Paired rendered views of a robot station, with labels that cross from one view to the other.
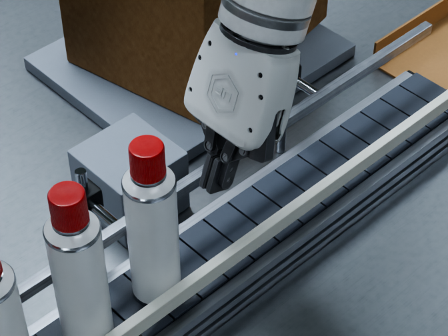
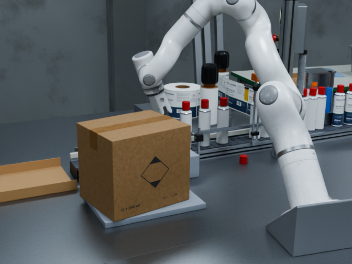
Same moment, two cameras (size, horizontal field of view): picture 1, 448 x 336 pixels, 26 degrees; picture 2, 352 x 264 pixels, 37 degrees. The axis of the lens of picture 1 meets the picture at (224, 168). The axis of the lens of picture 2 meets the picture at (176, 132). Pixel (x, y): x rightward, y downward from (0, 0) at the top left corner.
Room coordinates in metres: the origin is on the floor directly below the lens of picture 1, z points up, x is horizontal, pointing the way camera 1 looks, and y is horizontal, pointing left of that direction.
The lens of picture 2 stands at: (2.67, 0.68, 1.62)
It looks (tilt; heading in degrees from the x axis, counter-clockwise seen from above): 18 degrees down; 198
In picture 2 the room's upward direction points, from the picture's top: 1 degrees clockwise
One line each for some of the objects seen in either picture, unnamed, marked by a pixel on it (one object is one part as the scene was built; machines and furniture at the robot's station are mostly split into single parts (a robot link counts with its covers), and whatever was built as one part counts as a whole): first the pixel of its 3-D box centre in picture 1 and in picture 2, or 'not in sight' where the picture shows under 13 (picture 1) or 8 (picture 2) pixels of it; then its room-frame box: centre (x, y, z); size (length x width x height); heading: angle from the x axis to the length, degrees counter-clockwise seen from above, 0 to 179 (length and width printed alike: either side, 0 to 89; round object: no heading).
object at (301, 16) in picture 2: not in sight; (292, 27); (0.40, 0.45, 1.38); 0.17 x 0.10 x 0.19; 8
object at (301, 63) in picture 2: not in sight; (300, 74); (0.37, 0.50, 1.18); 0.04 x 0.04 x 0.21
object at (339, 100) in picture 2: not in sight; (338, 105); (0.07, 0.67, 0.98); 0.05 x 0.05 x 0.20
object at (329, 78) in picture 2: not in sight; (316, 97); (0.05, 0.56, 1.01); 0.14 x 0.13 x 0.26; 133
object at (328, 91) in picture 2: not in sight; (327, 103); (0.06, 0.62, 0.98); 0.03 x 0.03 x 0.17
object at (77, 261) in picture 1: (78, 269); (204, 122); (0.58, 0.14, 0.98); 0.05 x 0.05 x 0.20
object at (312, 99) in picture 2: not in sight; (311, 109); (0.19, 0.55, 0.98); 0.05 x 0.05 x 0.20
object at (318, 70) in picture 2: not in sight; (317, 70); (0.05, 0.56, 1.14); 0.14 x 0.11 x 0.01; 133
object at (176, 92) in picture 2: not in sight; (182, 100); (0.13, -0.11, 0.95); 0.20 x 0.20 x 0.14
